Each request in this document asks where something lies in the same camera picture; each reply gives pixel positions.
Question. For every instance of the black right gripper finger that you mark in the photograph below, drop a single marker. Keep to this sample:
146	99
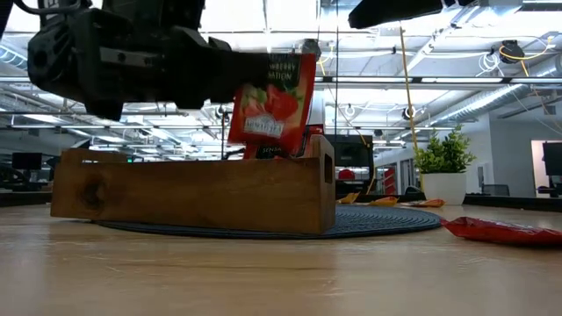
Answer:
395	11

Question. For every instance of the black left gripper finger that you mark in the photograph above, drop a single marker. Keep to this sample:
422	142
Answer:
228	74

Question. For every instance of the black computer monitor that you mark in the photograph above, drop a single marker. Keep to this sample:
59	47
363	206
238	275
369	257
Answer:
26	161
553	158

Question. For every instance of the wooden three-compartment box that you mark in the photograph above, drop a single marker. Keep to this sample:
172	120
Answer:
197	193

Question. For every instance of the green plant in white pot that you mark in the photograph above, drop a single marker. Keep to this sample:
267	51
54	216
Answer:
443	188

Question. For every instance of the round dark blue woven placemat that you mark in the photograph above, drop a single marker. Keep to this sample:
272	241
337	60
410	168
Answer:
386	219

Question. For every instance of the silver ventilation duct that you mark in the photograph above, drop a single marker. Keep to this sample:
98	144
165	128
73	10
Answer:
483	103

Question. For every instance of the black aluminium table frame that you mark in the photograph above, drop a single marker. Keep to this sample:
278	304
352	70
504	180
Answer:
513	203

